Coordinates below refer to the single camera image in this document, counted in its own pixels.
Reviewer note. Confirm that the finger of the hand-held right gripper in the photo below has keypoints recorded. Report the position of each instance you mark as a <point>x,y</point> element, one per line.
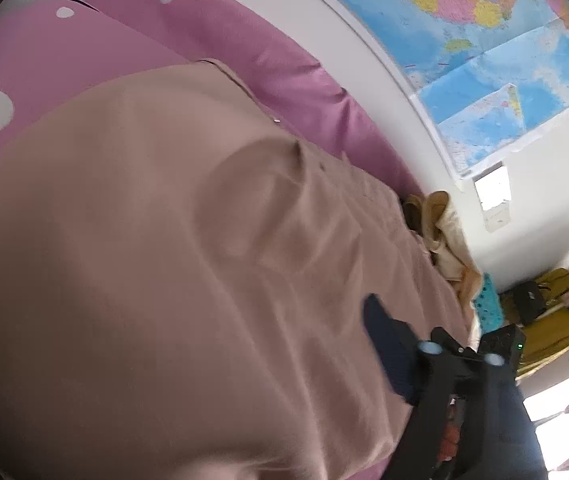
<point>382,335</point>

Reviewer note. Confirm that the teal dotted cloth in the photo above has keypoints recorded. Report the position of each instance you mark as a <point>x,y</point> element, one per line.
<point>489,305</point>

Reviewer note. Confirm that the cream blanket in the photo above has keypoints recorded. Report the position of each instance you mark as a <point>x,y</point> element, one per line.
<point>452,245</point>

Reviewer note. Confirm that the dusty pink garment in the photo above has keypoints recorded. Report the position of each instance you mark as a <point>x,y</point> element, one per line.
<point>164,260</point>

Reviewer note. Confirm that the white wall box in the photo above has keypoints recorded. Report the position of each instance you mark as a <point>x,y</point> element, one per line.
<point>492,190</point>

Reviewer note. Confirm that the pink floral bedsheet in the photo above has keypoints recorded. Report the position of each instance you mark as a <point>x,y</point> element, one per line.
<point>264,50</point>

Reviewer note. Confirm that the black bag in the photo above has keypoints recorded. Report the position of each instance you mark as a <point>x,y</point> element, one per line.
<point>527,302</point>

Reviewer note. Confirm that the person's blue jeans leg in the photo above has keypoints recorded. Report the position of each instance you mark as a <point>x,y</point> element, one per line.
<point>509,425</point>

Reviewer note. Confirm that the world map wall poster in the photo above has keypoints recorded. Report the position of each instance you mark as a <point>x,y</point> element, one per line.
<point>464,35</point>

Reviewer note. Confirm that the yellow chair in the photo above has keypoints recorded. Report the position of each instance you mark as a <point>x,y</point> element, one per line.
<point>559,330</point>

